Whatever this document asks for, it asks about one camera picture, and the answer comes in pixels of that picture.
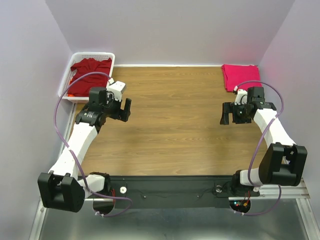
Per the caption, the orange t shirt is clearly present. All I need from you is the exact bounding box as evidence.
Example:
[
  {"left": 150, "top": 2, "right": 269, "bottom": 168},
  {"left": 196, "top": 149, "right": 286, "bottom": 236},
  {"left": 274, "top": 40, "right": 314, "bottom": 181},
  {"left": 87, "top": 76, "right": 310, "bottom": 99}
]
[{"left": 67, "top": 78, "right": 74, "bottom": 97}]

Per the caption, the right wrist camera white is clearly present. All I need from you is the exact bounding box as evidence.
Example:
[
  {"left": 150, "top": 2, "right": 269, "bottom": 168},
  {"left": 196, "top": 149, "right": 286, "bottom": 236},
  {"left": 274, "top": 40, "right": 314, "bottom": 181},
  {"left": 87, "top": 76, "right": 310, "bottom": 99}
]
[{"left": 233, "top": 86, "right": 248, "bottom": 106}]

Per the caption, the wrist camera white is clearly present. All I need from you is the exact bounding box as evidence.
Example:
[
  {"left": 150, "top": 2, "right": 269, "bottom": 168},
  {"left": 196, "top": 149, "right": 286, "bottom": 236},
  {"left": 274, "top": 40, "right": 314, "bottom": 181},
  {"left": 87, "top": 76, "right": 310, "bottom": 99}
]
[
  {"left": 106, "top": 78, "right": 127, "bottom": 102},
  {"left": 233, "top": 86, "right": 248, "bottom": 106}
]

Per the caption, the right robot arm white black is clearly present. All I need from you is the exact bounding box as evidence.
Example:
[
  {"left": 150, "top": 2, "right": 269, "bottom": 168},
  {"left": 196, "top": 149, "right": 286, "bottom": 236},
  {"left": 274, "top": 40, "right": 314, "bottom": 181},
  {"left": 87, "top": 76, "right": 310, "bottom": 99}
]
[{"left": 220, "top": 86, "right": 308, "bottom": 195}]

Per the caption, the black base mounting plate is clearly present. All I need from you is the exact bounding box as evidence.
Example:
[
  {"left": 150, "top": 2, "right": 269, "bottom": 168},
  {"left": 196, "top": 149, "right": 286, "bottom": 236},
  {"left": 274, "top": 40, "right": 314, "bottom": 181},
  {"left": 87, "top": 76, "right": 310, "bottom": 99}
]
[{"left": 107, "top": 175, "right": 260, "bottom": 209}]

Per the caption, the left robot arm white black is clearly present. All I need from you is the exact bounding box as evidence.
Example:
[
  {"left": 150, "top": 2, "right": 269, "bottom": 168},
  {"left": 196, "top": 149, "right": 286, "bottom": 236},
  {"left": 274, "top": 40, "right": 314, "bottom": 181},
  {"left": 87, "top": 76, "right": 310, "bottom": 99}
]
[{"left": 37, "top": 81, "right": 131, "bottom": 213}]

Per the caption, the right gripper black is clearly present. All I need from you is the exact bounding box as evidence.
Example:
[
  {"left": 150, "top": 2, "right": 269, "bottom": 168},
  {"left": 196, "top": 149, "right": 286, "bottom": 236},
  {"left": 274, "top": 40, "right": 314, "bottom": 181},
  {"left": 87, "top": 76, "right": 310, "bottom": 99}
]
[{"left": 219, "top": 101, "right": 251, "bottom": 125}]

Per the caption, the aluminium frame rail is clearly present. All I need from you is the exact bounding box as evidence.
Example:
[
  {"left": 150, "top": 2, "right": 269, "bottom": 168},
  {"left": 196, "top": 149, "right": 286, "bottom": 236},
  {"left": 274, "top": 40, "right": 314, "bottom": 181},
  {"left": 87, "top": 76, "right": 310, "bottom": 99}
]
[{"left": 259, "top": 178, "right": 310, "bottom": 199}]

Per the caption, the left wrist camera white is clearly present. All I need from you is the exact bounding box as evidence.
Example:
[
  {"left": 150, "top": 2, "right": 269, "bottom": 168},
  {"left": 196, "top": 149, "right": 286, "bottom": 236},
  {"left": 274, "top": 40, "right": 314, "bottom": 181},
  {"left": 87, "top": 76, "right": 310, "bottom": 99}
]
[{"left": 106, "top": 78, "right": 127, "bottom": 102}]

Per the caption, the folded pink t shirt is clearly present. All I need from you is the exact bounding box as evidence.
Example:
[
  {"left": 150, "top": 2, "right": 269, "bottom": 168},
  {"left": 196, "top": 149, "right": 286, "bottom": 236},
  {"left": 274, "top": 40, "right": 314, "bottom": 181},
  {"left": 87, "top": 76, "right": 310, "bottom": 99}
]
[{"left": 221, "top": 64, "right": 261, "bottom": 92}]

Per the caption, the dark red t shirt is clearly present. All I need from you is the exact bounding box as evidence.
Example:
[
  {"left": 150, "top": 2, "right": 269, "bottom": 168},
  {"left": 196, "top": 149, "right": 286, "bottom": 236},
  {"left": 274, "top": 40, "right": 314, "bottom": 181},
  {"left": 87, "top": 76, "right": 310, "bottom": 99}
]
[{"left": 66, "top": 57, "right": 113, "bottom": 97}]

